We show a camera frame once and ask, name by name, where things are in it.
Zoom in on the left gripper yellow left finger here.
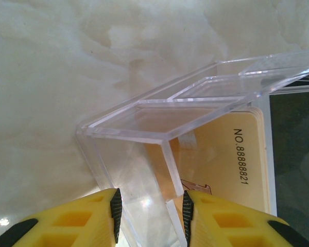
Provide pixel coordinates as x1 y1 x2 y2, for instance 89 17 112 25
0 187 124 247

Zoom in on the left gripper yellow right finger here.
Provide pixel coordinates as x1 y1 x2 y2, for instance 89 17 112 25
182 190 309 247

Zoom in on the clear acrylic card box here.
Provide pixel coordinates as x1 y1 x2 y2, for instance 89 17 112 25
74 48 309 247

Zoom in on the tan card stack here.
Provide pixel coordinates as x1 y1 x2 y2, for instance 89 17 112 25
143 107 271 216

